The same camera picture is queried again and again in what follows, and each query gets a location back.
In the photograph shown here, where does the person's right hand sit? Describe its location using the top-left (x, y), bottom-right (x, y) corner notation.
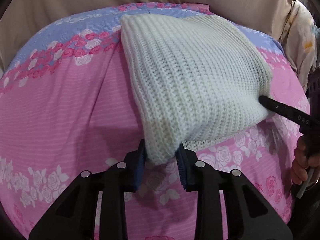
top-left (290, 135), bottom-right (319, 185)

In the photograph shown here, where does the white knit sweater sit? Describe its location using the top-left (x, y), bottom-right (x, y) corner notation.
top-left (120, 14), bottom-right (272, 165)

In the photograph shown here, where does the floral patterned hanging cloth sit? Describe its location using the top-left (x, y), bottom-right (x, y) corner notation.
top-left (280, 0), bottom-right (319, 90)

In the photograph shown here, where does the pink blue floral bedsheet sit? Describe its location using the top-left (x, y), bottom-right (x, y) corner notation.
top-left (1, 3), bottom-right (309, 239)

